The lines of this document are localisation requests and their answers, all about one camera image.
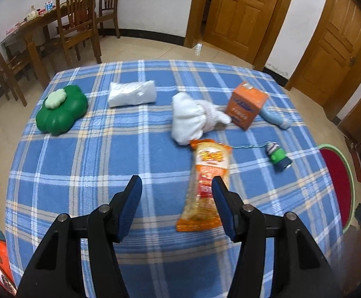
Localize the green frog keychain toy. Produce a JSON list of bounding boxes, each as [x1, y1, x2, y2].
[[231, 141, 292, 172]]

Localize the red bin with green rim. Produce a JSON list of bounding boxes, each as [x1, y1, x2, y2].
[[318, 144, 356, 233]]

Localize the blue curved toy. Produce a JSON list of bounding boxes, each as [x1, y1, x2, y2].
[[259, 106, 291, 130]]

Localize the white tissue pack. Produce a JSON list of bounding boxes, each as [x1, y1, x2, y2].
[[108, 80, 157, 108]]

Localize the blue plaid tablecloth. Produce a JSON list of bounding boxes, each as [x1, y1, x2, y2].
[[5, 60, 342, 297]]

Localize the wooden chair against wall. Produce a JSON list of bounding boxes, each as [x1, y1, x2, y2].
[[97, 0, 120, 38]]

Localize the green clover-shaped container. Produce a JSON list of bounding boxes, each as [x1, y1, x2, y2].
[[36, 85, 88, 136]]

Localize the wooden chair near table front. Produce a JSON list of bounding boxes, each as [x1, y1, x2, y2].
[[44, 0, 102, 68]]

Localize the orange snack packet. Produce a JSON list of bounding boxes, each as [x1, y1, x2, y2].
[[176, 139, 232, 232]]

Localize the right wooden door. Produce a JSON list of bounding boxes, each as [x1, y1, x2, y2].
[[285, 0, 361, 120]]

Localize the wooden door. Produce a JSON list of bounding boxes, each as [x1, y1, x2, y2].
[[184, 0, 291, 71], [285, 0, 361, 120]]

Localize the white sock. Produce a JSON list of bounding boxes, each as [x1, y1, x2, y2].
[[171, 92, 232, 145]]

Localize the orange cardboard box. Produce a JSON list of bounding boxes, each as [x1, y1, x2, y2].
[[225, 81, 269, 131]]

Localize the wooden dining table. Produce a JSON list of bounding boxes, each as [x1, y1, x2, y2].
[[2, 7, 57, 88]]

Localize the left wooden door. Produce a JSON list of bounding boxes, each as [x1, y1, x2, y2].
[[184, 0, 291, 71]]

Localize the wooden chair at left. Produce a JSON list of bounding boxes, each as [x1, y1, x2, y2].
[[0, 50, 37, 107]]

